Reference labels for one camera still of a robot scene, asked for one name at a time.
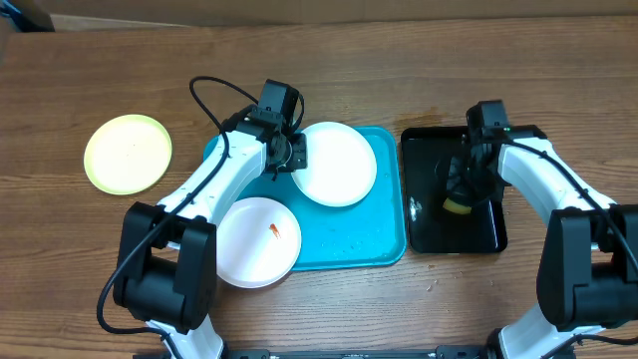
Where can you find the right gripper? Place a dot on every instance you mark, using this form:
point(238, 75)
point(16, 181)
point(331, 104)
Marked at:
point(463, 189)

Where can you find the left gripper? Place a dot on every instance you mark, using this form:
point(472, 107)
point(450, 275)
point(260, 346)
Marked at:
point(300, 143)

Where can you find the green yellow sponge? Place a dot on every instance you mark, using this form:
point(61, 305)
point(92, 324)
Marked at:
point(456, 208)

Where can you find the white plate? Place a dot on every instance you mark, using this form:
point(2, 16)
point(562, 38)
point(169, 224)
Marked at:
point(341, 165)
point(258, 243)

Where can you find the light green plate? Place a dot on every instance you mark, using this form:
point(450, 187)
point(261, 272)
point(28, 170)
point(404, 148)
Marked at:
point(128, 154)

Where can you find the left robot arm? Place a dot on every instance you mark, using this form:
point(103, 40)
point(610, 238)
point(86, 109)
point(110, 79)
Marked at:
point(166, 274)

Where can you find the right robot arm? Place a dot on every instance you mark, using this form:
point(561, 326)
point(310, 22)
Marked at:
point(587, 275)

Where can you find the black water tray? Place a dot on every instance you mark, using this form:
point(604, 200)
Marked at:
point(426, 156)

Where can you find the teal plastic tray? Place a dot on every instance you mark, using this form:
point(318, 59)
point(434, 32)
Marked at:
point(368, 233)

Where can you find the dark object top left corner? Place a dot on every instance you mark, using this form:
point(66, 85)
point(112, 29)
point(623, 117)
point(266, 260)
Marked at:
point(27, 16)

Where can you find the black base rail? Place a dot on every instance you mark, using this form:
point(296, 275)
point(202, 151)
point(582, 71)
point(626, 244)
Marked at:
point(441, 352)

